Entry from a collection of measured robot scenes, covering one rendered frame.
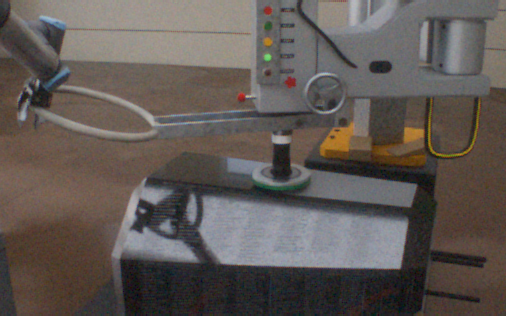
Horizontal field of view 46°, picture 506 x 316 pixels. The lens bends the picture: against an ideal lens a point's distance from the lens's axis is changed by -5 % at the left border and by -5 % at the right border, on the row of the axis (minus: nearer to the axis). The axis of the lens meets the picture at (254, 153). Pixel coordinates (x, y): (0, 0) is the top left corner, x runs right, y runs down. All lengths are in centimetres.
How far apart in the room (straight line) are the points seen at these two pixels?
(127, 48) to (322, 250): 760
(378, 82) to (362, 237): 53
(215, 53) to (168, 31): 79
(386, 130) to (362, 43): 89
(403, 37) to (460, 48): 23
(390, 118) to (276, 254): 106
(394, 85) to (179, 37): 703
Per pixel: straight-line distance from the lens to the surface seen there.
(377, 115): 291
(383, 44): 215
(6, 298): 210
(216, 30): 882
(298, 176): 226
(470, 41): 228
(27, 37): 158
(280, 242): 216
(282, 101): 210
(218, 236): 222
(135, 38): 937
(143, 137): 206
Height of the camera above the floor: 167
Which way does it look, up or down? 19 degrees down
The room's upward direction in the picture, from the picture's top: straight up
